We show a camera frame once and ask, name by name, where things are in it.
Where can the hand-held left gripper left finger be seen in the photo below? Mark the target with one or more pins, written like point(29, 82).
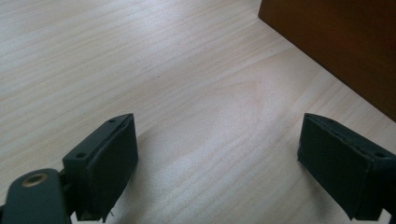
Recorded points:
point(102, 165)

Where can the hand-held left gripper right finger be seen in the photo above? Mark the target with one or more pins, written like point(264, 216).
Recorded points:
point(339, 168)

